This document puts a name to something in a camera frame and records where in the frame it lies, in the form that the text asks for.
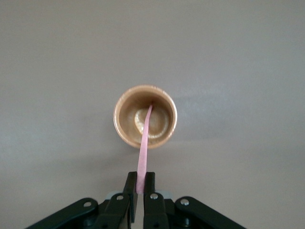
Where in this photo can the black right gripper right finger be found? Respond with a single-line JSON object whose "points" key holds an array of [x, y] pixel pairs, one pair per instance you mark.
{"points": [[155, 212]]}

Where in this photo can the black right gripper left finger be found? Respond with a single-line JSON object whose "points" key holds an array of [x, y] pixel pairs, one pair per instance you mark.
{"points": [[114, 212]]}

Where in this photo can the brown cylindrical cup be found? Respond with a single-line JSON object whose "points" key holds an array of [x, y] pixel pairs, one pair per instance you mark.
{"points": [[124, 112]]}

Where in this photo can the pink chopstick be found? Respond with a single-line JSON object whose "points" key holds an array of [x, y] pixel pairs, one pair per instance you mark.
{"points": [[143, 155]]}

